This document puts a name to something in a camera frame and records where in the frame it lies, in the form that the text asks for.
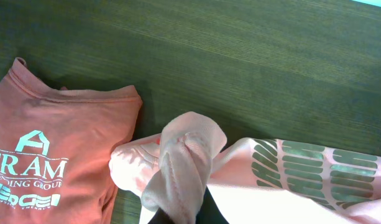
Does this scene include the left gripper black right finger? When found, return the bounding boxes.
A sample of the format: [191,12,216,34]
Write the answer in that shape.
[196,188,229,224]

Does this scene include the folded red printed t-shirt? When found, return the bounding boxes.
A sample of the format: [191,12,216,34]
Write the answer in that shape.
[0,58,142,223]

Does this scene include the pink printed t-shirt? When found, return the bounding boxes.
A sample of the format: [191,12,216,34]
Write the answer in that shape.
[109,112,381,223]

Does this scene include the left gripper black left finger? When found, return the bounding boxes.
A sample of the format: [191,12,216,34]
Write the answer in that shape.
[148,208,172,224]

